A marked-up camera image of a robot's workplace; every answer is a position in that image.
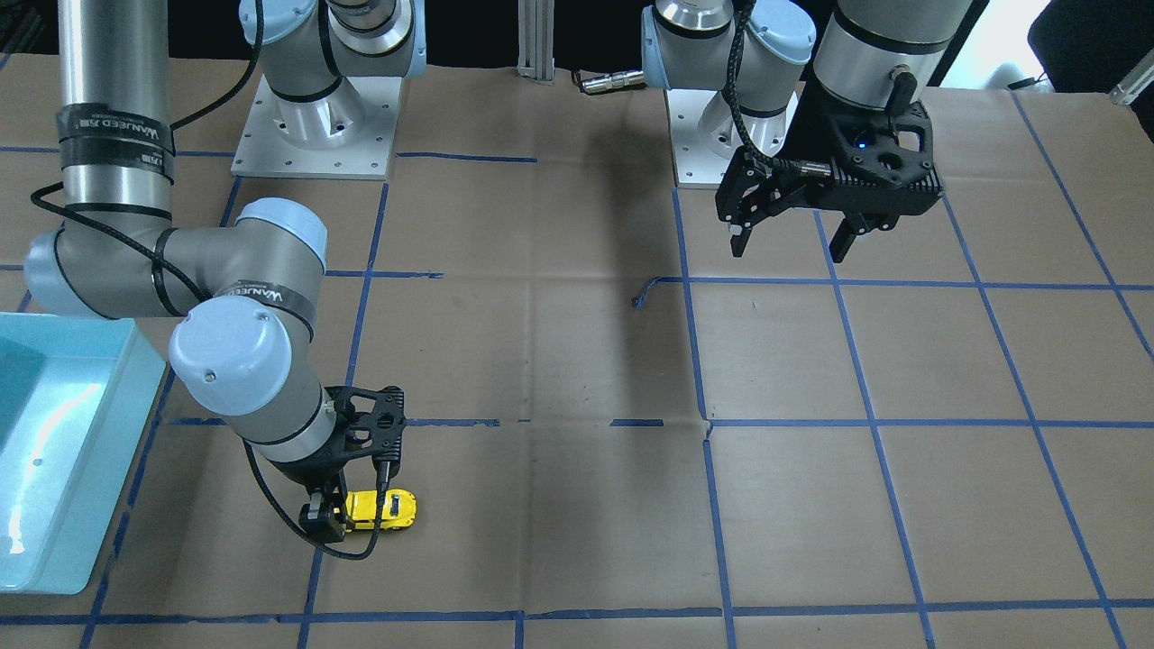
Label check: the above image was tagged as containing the aluminium frame post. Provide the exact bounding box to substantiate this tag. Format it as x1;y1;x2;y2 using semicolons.
516;0;555;85

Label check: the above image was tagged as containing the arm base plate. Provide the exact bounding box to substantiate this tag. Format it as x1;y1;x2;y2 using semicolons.
231;79;404;181
666;89;799;189

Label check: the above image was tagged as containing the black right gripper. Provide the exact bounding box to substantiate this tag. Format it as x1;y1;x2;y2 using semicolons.
298;386;407;544

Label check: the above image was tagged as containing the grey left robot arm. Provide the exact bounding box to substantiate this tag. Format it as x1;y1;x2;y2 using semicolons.
640;1;968;262

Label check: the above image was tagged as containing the yellow beetle toy car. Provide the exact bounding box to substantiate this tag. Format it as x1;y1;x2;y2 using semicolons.
343;488;419;534

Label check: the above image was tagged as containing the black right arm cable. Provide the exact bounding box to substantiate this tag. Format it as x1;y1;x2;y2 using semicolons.
30;0;384;562

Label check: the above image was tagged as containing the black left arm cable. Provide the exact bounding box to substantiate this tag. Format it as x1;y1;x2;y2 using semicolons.
726;0;835;177

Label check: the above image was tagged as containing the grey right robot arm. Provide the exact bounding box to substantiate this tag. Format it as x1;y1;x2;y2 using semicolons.
23;1;415;558

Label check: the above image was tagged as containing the light blue plastic tray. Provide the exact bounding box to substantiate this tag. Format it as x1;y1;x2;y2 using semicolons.
1;313;165;594

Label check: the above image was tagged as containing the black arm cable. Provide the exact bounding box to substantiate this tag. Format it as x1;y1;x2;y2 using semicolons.
726;0;835;177
30;0;384;562

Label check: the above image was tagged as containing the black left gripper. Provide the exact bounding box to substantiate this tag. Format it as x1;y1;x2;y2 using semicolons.
715;90;944;264

